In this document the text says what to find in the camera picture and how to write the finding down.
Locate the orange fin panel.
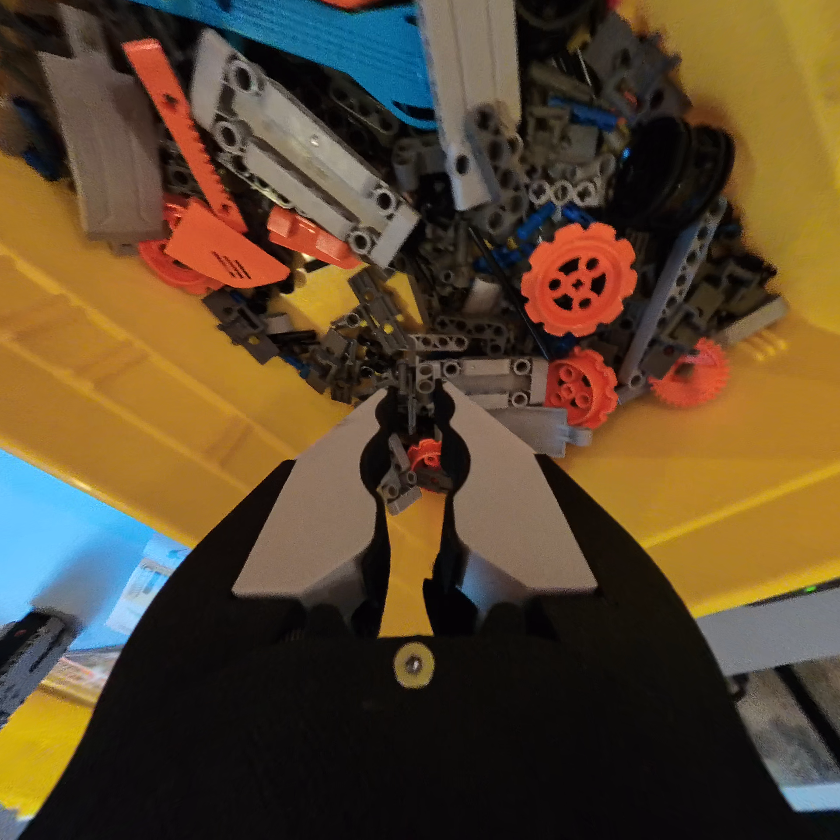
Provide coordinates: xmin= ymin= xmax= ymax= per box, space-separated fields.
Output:
xmin=164 ymin=197 xmax=291 ymax=290

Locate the small grey connector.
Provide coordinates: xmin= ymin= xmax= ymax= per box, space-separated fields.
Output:
xmin=377 ymin=436 xmax=424 ymax=516

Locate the white long panel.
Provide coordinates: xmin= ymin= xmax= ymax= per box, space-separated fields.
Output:
xmin=417 ymin=0 xmax=524 ymax=132

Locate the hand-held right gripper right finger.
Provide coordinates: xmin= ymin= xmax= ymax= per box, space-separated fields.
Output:
xmin=422 ymin=381 xmax=599 ymax=636

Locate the pile of small building parts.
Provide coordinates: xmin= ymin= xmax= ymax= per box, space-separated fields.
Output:
xmin=0 ymin=0 xmax=791 ymax=460

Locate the small grey tabbed panel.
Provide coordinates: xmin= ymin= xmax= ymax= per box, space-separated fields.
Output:
xmin=489 ymin=406 xmax=593 ymax=458

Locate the thin grey holed beam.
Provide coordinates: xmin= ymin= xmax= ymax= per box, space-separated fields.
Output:
xmin=617 ymin=197 xmax=729 ymax=388

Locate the grey curved panel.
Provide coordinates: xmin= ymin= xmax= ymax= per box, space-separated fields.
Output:
xmin=39 ymin=49 xmax=165 ymax=244

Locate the orange bevel gear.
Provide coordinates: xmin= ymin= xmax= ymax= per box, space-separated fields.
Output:
xmin=650 ymin=338 xmax=731 ymax=409

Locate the orange round wheel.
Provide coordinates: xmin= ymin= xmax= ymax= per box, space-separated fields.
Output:
xmin=138 ymin=197 xmax=224 ymax=296

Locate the orange round-hole gear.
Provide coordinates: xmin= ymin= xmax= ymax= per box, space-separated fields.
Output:
xmin=545 ymin=348 xmax=619 ymax=431

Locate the blue desk mat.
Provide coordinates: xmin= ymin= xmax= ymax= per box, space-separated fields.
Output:
xmin=0 ymin=449 xmax=194 ymax=664

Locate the orange toothed rack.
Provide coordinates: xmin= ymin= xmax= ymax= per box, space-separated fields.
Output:
xmin=123 ymin=39 xmax=249 ymax=234

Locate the black charger box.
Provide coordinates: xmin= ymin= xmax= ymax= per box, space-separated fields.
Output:
xmin=748 ymin=581 xmax=840 ymax=608

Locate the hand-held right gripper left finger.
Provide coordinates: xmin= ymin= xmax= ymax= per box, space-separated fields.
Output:
xmin=231 ymin=387 xmax=393 ymax=639

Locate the blue plastic separator tool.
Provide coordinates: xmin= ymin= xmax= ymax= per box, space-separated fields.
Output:
xmin=131 ymin=0 xmax=437 ymax=129

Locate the orange spoked gear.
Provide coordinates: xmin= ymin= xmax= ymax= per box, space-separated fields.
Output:
xmin=520 ymin=222 xmax=639 ymax=339

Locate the black rubber tyre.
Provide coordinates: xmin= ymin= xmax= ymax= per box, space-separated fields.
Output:
xmin=613 ymin=117 xmax=736 ymax=227

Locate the orange angled panel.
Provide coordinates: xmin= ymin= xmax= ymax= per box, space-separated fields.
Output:
xmin=266 ymin=206 xmax=362 ymax=270

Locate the yellow plastic bin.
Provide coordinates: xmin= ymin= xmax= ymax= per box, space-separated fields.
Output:
xmin=0 ymin=0 xmax=840 ymax=639

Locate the long grey pin-hole panel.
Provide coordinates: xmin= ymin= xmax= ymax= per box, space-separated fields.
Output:
xmin=190 ymin=29 xmax=421 ymax=266

